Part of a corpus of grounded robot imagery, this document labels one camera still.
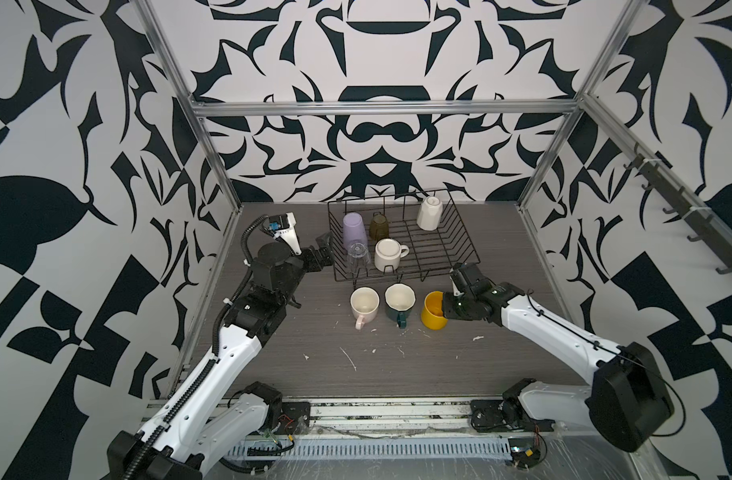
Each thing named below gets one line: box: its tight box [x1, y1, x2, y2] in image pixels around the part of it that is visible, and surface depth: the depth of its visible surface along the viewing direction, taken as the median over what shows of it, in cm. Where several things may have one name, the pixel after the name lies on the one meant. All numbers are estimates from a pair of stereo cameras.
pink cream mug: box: [350, 286, 381, 330], surface depth 88 cm
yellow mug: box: [421, 290, 448, 331], surface depth 86 cm
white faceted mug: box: [416, 196, 443, 231], surface depth 107 cm
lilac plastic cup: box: [342, 212, 367, 249], surface depth 98 cm
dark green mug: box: [384, 282, 417, 329], surface depth 87 cm
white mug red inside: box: [374, 238, 410, 271], surface depth 96 cm
